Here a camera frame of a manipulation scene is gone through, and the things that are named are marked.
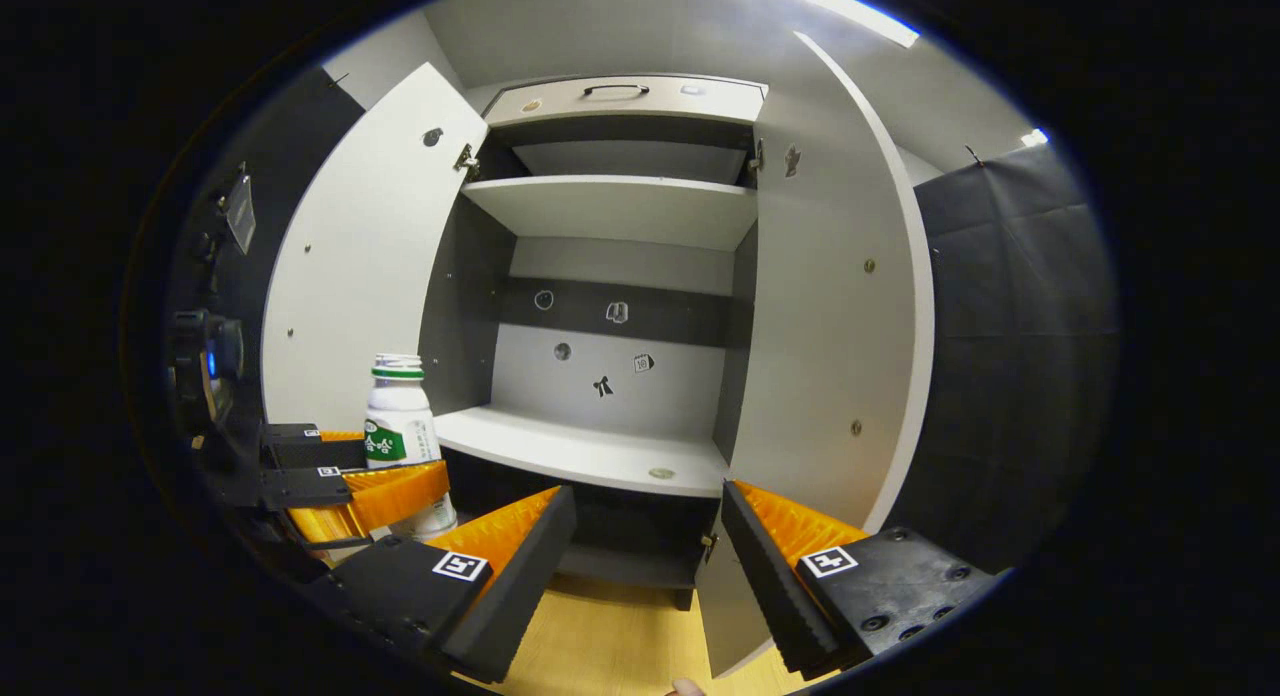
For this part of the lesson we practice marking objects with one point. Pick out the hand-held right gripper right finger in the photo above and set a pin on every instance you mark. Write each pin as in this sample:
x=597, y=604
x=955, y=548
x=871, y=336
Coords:
x=770, y=576

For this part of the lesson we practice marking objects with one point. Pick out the small ceiling light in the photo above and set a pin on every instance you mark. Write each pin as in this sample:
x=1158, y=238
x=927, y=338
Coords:
x=1034, y=137

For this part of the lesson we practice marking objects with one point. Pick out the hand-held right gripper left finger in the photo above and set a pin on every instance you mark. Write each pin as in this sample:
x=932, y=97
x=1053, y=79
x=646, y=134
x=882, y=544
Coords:
x=520, y=576

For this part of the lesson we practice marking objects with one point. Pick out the long ceiling light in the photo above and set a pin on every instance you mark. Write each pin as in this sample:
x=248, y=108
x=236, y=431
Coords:
x=840, y=6

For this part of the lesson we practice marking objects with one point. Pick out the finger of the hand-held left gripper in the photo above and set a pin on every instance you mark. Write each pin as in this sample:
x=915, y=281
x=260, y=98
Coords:
x=300, y=451
x=400, y=491

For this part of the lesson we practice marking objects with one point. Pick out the white bottle with green label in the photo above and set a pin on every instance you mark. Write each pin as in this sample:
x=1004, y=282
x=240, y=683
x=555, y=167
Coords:
x=400, y=416

